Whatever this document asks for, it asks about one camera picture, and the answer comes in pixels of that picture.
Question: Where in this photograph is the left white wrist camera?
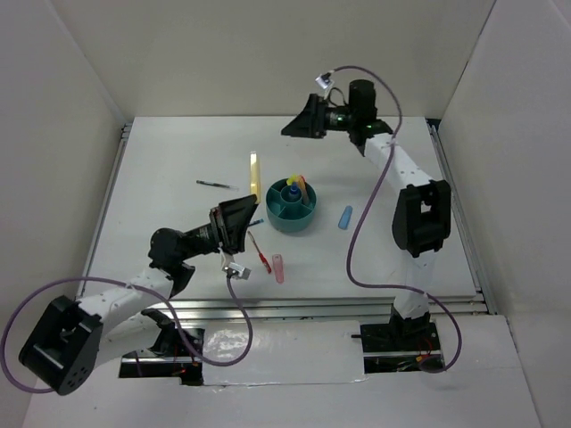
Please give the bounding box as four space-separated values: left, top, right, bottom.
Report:
221 252 251 280

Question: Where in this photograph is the blue pastel highlighter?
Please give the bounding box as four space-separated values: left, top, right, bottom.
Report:
338 205 353 230

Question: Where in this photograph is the white foil cover plate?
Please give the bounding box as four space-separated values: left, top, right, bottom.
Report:
203 321 366 386

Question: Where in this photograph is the yellow black highlighter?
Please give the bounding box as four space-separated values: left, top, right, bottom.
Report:
286 175 301 185

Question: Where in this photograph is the red gel pen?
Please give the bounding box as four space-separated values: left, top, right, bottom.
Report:
247 231 272 274

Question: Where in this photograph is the black gel pen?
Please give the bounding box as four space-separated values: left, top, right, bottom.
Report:
195 180 239 191

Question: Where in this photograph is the yellow pastel highlighter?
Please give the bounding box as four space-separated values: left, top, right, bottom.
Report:
250 152 261 204

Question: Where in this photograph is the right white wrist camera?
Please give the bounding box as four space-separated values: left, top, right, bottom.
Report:
315 70 334 91

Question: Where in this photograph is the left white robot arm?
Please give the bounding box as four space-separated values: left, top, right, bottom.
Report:
18 194 259 396

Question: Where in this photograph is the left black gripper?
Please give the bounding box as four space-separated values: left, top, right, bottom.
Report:
178 193 260 261

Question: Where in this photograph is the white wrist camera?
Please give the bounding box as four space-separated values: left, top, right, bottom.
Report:
315 70 334 91
221 252 251 280

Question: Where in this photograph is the teal round compartment organizer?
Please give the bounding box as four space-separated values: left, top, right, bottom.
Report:
265 178 318 234

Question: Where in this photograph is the orange pastel highlighter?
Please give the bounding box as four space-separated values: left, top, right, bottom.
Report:
296 175 313 207

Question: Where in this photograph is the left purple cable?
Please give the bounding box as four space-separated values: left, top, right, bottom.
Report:
0 276 252 394

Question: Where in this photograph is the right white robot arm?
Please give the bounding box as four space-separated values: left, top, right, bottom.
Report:
281 79 451 350

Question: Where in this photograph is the aluminium table frame rail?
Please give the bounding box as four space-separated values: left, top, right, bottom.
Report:
75 297 492 323

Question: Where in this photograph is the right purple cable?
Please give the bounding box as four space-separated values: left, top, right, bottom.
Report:
332 65 464 374

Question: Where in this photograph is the purple cable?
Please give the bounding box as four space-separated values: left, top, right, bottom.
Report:
0 276 252 394
332 65 464 374

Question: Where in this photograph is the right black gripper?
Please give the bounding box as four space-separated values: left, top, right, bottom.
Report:
281 93 357 139

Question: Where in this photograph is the pink pastel highlighter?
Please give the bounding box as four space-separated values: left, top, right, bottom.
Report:
271 254 285 284

